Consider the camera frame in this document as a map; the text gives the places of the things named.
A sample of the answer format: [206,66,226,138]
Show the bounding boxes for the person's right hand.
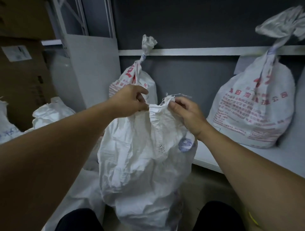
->
[168,96,210,141]

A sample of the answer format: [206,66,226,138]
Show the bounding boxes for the person's left hand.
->
[109,84,150,119]

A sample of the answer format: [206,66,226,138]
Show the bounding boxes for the plain white woven sack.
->
[97,93,198,231]

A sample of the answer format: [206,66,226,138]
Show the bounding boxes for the person's right forearm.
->
[196,124,305,231]

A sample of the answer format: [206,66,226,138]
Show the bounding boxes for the person's left forearm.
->
[0,99,118,231]

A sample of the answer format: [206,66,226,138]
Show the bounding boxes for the small red-printed tied sack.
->
[109,34,158,105]

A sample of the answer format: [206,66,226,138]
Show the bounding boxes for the white metal shelf rack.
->
[45,0,305,179]

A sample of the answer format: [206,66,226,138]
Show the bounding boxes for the grey shelf upright panel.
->
[61,33,122,112]

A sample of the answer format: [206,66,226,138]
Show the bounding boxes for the large red-printed tied sack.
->
[206,5,305,149]

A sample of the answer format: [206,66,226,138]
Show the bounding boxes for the crumpled white sack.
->
[32,96,76,129]

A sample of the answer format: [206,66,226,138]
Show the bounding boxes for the person's right leg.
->
[192,201,246,231]

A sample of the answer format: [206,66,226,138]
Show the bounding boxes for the person's leg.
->
[55,208,105,231]
[192,201,246,231]

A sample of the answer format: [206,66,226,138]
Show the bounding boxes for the brown cardboard box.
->
[0,0,59,132]

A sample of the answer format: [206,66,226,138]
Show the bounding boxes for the person's left leg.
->
[55,208,105,231]

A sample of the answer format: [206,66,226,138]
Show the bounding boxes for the white paper label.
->
[1,45,32,62]

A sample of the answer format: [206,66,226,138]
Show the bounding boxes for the blue-printed white sack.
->
[0,98,24,145]

